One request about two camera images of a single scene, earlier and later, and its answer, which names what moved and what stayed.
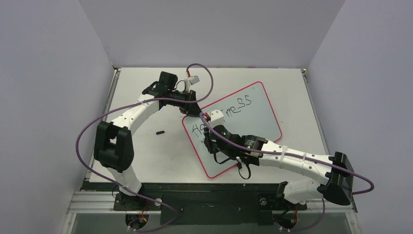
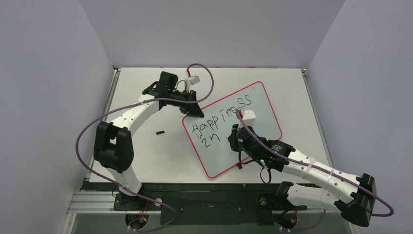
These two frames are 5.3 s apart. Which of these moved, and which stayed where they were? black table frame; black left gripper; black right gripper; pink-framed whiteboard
Moved: black right gripper
Stayed: black left gripper; pink-framed whiteboard; black table frame
